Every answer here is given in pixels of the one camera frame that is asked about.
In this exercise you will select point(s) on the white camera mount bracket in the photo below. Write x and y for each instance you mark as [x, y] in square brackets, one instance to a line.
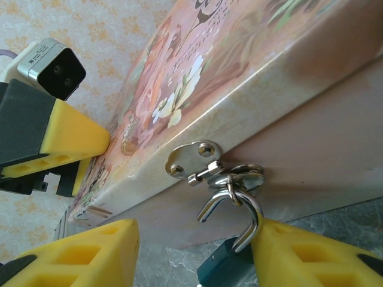
[12, 70]

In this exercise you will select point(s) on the silver black wrist camera box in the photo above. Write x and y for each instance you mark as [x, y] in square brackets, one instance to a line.
[60, 71]

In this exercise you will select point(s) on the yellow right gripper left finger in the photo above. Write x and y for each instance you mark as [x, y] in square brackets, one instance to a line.
[89, 257]

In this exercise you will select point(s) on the teal padlock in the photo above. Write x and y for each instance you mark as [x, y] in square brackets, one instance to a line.
[227, 266]

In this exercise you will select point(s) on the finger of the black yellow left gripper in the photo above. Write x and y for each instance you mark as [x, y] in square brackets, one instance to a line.
[68, 131]
[36, 167]

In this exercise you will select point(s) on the silver metal hasp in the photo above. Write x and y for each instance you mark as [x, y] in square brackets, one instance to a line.
[194, 155]

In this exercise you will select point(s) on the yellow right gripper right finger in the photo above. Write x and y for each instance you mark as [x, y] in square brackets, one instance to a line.
[314, 257]

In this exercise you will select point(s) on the floral print storage box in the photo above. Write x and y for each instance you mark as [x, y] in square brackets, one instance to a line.
[269, 89]

